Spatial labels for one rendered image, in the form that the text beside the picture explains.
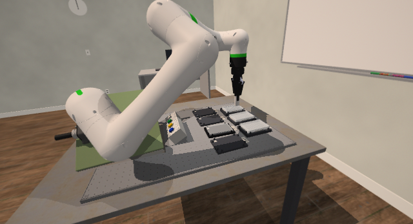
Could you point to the white button panel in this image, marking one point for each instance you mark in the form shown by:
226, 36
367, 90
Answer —
175, 129

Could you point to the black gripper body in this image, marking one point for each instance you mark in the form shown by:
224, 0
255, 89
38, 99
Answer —
237, 73

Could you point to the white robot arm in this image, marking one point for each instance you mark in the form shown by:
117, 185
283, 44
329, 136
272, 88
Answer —
195, 48

